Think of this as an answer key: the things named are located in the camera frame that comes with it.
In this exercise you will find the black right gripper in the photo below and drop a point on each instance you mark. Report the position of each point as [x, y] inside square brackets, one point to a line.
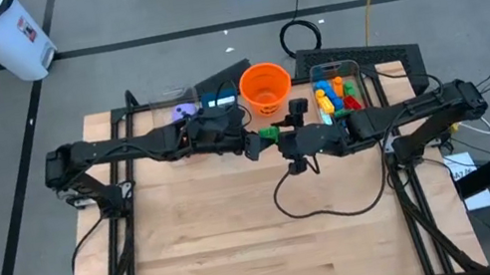
[316, 140]

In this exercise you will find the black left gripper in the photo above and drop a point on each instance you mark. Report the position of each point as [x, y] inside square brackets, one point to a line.
[218, 129]

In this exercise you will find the green plastic bin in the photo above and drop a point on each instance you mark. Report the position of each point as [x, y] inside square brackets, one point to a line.
[270, 134]

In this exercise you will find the mint eight-stud brick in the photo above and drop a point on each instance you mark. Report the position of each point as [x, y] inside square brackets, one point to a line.
[327, 119]

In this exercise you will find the yellow eight-stud brick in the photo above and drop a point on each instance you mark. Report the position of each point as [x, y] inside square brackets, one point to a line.
[326, 105]

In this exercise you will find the green eight-stud brick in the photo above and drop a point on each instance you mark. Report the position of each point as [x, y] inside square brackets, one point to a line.
[341, 114]

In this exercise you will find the yellow toy block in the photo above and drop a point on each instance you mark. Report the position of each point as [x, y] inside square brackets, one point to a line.
[319, 93]

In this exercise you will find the blue rounded toy block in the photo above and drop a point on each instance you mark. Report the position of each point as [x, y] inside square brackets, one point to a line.
[321, 85]

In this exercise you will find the red toy block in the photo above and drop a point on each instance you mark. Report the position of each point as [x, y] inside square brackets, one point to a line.
[352, 103]

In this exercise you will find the orange toy block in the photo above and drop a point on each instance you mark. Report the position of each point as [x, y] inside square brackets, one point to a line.
[338, 85]

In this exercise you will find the green toy block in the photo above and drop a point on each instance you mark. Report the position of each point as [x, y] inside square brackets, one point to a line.
[350, 88]

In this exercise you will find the purple foam die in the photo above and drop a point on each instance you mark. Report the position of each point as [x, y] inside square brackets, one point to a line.
[184, 112]

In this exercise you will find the clear plastic bin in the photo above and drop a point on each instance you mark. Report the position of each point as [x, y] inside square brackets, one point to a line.
[354, 70]
[163, 104]

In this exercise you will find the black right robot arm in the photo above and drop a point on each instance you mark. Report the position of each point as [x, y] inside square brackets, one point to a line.
[422, 108]

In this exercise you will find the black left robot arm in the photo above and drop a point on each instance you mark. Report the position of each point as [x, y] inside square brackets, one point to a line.
[116, 152]

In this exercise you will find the orange pumpkin bucket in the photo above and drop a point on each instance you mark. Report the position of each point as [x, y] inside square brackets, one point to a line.
[265, 84]

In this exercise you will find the teal plastic bin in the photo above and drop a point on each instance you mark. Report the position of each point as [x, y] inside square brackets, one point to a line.
[210, 97]

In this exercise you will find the black wedge panel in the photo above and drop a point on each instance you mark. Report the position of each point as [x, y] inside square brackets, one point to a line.
[229, 75]

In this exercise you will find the white paper sheet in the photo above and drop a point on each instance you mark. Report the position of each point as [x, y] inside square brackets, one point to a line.
[481, 199]

